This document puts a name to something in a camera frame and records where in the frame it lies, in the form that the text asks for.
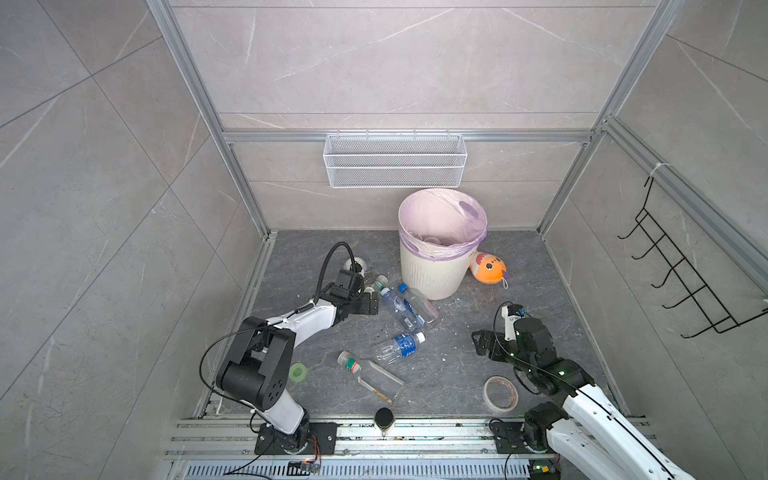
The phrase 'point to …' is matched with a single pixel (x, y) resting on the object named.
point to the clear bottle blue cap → (421, 294)
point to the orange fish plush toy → (489, 269)
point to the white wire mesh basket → (395, 160)
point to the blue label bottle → (402, 346)
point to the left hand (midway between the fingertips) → (365, 293)
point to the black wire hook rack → (720, 318)
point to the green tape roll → (297, 372)
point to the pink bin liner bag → (441, 223)
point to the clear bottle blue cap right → (421, 305)
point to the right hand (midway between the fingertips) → (485, 333)
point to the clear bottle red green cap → (378, 381)
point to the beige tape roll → (500, 394)
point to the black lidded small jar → (384, 418)
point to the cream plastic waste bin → (435, 279)
